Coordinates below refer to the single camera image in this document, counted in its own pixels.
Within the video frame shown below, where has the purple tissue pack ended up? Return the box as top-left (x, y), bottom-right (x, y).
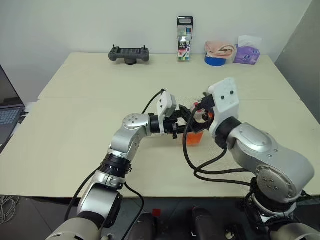
top-left (232, 34), bottom-right (263, 66)

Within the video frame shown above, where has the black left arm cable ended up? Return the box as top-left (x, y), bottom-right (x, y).
top-left (64, 168), bottom-right (145, 226)

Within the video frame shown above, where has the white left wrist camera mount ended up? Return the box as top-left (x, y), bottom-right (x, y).
top-left (156, 90), bottom-right (178, 134)

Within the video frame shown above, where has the grey laptop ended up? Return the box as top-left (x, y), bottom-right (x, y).
top-left (0, 63), bottom-right (27, 146)

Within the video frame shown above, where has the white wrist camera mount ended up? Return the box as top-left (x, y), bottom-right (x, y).
top-left (207, 77), bottom-right (240, 135)
top-left (156, 90), bottom-right (178, 134)

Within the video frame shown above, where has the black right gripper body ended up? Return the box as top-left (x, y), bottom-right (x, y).
top-left (192, 92), bottom-right (216, 134)

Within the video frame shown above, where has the white cable bundle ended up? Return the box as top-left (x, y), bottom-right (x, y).
top-left (0, 194), bottom-right (20, 224)

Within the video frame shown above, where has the dark rounded shape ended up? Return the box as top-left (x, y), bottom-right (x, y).
top-left (134, 211), bottom-right (161, 240)
top-left (190, 206), bottom-right (219, 240)

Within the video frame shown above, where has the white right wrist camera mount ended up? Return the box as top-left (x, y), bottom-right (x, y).
top-left (207, 77), bottom-right (240, 135)

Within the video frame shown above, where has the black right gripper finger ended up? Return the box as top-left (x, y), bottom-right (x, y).
top-left (189, 101), bottom-right (204, 116)
top-left (187, 121), bottom-right (209, 134)

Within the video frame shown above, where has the pink folded towel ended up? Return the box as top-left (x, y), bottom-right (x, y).
top-left (204, 40), bottom-right (237, 60)

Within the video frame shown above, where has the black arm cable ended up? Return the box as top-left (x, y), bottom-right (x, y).
top-left (181, 106), bottom-right (254, 187)
top-left (64, 168), bottom-right (145, 226)

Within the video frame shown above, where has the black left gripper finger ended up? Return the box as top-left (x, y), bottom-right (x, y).
top-left (176, 104), bottom-right (194, 118)
top-left (174, 112), bottom-right (192, 126)

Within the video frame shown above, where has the blue tape roll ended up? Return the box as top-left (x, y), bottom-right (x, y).
top-left (204, 51), bottom-right (228, 68)

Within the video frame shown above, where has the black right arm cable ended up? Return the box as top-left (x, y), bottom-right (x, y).
top-left (181, 106), bottom-right (254, 187)

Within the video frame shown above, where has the marker pen pack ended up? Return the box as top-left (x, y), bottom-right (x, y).
top-left (176, 16), bottom-right (194, 63)

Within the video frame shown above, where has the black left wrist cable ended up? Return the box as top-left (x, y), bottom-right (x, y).
top-left (140, 88), bottom-right (167, 115)

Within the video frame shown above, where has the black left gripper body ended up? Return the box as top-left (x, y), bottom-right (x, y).
top-left (163, 116), bottom-right (187, 140)

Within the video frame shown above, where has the grey handheld remote controller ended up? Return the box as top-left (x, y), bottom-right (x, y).
top-left (107, 44), bottom-right (151, 66)

